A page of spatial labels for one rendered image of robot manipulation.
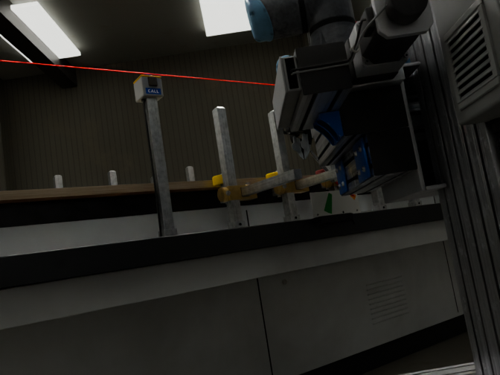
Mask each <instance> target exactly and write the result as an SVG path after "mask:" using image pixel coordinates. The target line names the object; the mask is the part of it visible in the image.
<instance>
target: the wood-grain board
mask: <svg viewBox="0 0 500 375"><path fill-rule="evenodd" d="M310 176H314V175H306V176H302V179H305V178H307V177H310ZM264 179H266V177H263V178H249V179H237V185H245V184H246V182H250V184H254V183H256V182H259V181H262V180H264ZM168 184H169V189H170V193H175V192H188V191H199V190H218V189H219V188H220V187H214V185H213V180H206V181H191V182H168ZM154 193H155V189H154V184H153V183H148V184H133V185H105V186H91V187H62V188H48V189H33V190H4V191H0V204H5V203H17V202H39V201H51V200H62V199H85V198H96V197H108V196H130V195H141V194H154Z"/></svg>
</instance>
